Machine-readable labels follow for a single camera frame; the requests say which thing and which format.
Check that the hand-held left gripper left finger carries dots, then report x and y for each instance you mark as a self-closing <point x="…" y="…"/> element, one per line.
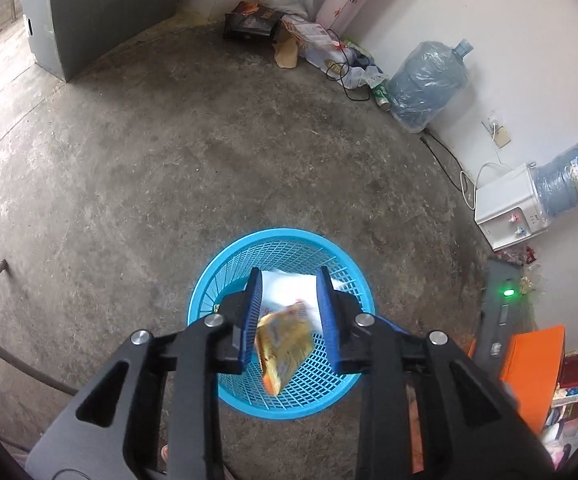
<point x="254" y="305"/>

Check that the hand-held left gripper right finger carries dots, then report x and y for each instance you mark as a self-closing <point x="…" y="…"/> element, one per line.
<point x="326" y="310"/>

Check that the yellow snack wrapper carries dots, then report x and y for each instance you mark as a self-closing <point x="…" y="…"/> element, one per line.
<point x="284" y="345"/>

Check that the blue plastic mesh basket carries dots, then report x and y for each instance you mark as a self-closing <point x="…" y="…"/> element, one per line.
<point x="279" y="250"/>

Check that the white crumpled paper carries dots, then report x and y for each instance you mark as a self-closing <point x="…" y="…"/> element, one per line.
<point x="289" y="287"/>

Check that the orange box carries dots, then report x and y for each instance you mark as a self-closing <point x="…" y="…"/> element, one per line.
<point x="534" y="375"/>

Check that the red wrapper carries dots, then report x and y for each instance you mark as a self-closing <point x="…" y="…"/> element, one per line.
<point x="529" y="255"/>

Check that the white bottle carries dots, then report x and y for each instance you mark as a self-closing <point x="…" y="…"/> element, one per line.
<point x="576" y="392"/>

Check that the white water dispenser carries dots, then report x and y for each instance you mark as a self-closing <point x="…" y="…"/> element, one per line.
<point x="504" y="210"/>

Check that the blue water jug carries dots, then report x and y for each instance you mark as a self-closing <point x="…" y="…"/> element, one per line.
<point x="569" y="180"/>

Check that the green drink can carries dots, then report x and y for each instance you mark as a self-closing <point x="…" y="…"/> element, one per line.
<point x="381" y="95"/>

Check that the plastic-wrapped water jug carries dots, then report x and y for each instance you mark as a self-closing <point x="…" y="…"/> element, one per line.
<point x="424" y="85"/>

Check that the brown cardboard piece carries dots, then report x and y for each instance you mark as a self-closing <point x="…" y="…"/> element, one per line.
<point x="286" y="52"/>

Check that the white and red carton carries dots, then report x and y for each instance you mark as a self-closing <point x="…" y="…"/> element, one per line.
<point x="309" y="32"/>

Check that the dark snack bag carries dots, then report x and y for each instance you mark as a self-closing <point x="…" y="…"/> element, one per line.
<point x="249" y="22"/>

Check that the grey cabinet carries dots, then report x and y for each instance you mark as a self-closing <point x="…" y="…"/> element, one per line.
<point x="114" y="15"/>

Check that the wall socket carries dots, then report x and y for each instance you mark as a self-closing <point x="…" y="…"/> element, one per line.
<point x="499" y="132"/>

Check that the metal pipe frame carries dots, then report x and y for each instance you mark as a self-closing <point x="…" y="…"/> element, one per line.
<point x="19" y="360"/>

